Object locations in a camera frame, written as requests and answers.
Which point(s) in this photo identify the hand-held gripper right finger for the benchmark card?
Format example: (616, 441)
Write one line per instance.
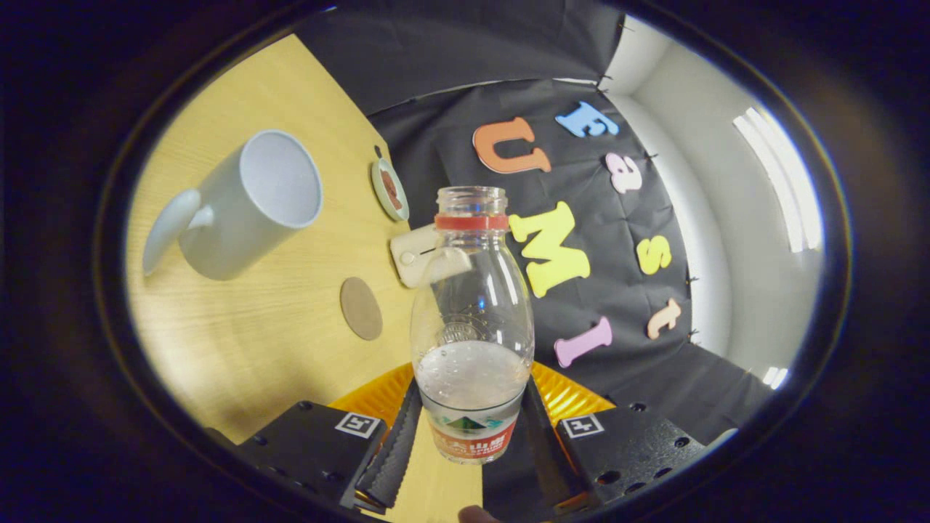
(552, 465)

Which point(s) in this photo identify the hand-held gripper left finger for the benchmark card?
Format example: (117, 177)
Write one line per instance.
(392, 457)

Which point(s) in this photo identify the round brown coaster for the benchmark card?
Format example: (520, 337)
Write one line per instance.
(361, 309)

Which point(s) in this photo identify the clear plastic juice bottle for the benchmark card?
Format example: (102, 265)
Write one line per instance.
(472, 305)

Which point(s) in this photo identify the white ceramic cup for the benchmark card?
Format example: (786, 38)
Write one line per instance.
(232, 225)

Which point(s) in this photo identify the wooden table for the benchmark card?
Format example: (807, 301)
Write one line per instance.
(254, 341)

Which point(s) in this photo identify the white toaster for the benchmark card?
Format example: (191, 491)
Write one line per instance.
(414, 265)

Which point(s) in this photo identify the small ceiling light panel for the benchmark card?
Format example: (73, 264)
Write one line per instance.
(774, 378)

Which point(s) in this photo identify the green plate with brown food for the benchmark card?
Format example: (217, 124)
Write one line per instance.
(385, 190)

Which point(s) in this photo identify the large ceiling light panel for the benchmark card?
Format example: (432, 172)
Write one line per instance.
(785, 181)

